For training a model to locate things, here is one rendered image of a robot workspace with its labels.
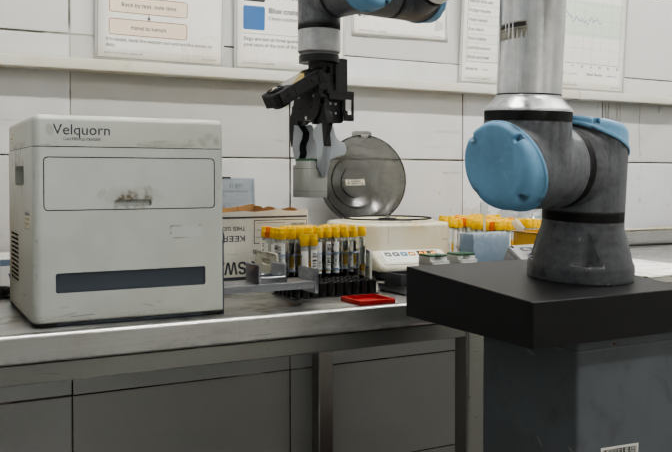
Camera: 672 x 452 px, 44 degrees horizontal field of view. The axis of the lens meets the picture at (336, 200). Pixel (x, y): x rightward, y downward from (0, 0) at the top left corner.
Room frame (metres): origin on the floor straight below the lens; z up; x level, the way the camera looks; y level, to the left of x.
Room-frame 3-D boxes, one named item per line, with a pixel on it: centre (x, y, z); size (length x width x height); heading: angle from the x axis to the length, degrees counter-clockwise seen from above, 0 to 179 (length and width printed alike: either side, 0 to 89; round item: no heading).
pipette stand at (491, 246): (1.69, -0.30, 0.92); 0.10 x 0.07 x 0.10; 125
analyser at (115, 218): (1.35, 0.35, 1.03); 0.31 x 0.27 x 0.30; 118
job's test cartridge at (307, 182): (1.45, 0.04, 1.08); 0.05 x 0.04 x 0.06; 41
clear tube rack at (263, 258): (1.63, 0.04, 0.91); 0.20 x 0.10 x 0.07; 118
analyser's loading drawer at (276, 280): (1.36, 0.13, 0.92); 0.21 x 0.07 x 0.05; 118
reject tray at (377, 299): (1.42, -0.05, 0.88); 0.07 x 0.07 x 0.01; 28
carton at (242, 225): (1.75, 0.23, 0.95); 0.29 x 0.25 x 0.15; 28
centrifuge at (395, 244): (1.87, -0.12, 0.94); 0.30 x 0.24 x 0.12; 19
